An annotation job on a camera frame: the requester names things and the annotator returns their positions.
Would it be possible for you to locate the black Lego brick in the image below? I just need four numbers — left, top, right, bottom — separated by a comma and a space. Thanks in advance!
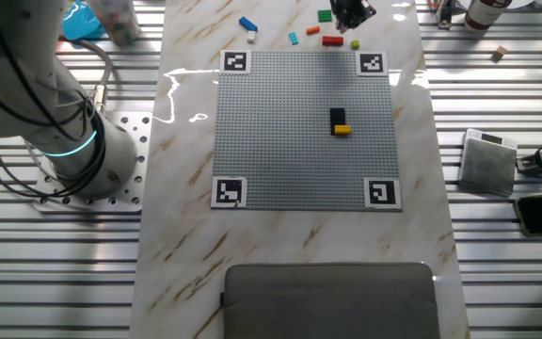
329, 106, 347, 137

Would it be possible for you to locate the blue Lego brick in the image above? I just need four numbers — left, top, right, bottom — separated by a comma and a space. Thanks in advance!
238, 16, 260, 33

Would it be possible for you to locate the clear plastic cup with bricks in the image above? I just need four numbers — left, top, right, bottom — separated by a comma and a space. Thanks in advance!
87, 0, 142, 47

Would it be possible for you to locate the perforated metal robot base plate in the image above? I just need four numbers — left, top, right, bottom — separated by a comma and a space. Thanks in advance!
32, 111, 153, 214

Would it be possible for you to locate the red white bottle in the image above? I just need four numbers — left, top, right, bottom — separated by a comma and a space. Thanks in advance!
463, 0, 513, 33

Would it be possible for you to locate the blue toy shovel yellow handle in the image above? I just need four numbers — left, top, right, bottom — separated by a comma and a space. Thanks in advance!
62, 0, 107, 41

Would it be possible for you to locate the grey Lego baseplate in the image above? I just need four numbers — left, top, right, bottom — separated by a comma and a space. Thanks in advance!
211, 50, 404, 213

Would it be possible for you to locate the grey robot conduit cable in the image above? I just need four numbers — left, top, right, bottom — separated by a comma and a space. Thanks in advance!
56, 37, 115, 116

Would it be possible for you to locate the grey fabric pad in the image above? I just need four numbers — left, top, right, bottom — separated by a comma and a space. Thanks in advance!
221, 262, 441, 339

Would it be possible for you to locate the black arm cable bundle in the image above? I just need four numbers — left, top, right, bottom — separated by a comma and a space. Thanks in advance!
0, 0, 108, 199

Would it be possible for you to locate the grey metal bracket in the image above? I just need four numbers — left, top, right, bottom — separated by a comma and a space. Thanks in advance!
435, 0, 458, 30

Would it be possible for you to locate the silver digital scale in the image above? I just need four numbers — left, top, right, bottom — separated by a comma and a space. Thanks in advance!
456, 128, 519, 198

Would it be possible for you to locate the black white ArUco marker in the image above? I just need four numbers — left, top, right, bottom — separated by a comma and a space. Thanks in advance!
355, 51, 390, 77
219, 49, 252, 75
210, 176, 248, 209
363, 177, 403, 210

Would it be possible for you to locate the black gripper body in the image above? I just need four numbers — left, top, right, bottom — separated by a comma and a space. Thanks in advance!
329, 0, 378, 23

